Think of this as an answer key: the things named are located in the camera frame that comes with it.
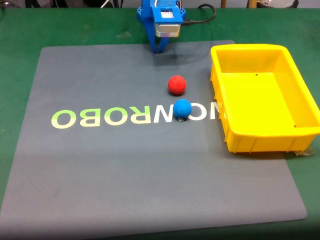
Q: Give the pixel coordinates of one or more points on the red ball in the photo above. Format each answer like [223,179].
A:
[177,85]

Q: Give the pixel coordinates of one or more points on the blue ball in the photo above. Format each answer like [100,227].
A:
[182,108]

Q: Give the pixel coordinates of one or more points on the yellow plastic bin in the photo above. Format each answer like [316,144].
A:
[260,105]

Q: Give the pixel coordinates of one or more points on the wooden leg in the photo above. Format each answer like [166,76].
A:
[223,3]
[252,3]

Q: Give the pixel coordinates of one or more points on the small tape piece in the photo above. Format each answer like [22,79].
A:
[181,120]

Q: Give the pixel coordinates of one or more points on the grey mat with printed letters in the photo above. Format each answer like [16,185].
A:
[100,162]

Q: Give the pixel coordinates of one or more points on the clear tape piece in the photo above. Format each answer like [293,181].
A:
[306,151]

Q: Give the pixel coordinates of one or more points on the silver camera in blue mount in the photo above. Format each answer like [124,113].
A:
[167,23]

